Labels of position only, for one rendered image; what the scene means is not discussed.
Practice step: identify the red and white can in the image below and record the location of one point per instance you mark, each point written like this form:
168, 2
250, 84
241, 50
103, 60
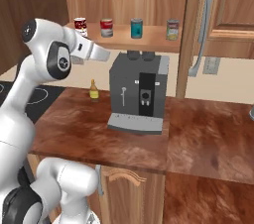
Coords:
80, 26

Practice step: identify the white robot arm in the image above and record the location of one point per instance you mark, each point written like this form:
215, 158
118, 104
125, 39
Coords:
20, 125

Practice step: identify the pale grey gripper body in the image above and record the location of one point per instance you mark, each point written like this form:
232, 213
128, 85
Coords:
99, 53

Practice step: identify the grey object at edge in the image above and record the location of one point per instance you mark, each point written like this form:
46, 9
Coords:
252, 112

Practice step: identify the dark grey coffee machine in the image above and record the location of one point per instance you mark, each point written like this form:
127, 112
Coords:
132, 95

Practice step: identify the red can with white band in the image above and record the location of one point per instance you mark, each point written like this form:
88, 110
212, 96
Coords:
106, 28

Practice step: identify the black hob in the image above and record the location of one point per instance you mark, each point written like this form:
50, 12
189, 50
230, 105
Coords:
39, 102

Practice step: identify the open wooden cabinet door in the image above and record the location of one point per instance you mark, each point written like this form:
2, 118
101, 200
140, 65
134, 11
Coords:
189, 20

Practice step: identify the small yellow bottle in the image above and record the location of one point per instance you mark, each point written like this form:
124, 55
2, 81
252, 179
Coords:
94, 92

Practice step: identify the closed wooden cabinet door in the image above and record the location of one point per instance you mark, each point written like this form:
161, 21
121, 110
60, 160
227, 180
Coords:
234, 10

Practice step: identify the wooden base cupboard door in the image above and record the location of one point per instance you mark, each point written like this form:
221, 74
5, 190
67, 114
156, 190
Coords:
132, 198

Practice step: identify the grey wall socket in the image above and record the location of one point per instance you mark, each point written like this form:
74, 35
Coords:
211, 65

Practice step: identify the teal can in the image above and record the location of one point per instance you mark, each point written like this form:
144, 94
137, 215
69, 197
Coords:
136, 28

